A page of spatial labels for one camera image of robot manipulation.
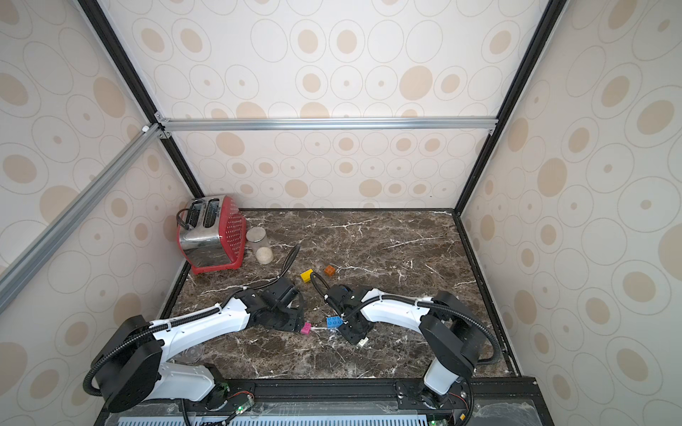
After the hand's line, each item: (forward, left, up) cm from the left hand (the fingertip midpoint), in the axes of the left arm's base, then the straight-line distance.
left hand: (302, 322), depth 83 cm
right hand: (-1, -19, -4) cm, 20 cm away
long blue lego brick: (+1, -10, -2) cm, 10 cm away
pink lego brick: (-2, -1, -2) cm, 3 cm away
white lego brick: (-5, -19, -2) cm, 20 cm away
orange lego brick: (+21, -7, -3) cm, 23 cm away
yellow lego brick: (+19, +1, -2) cm, 19 cm away
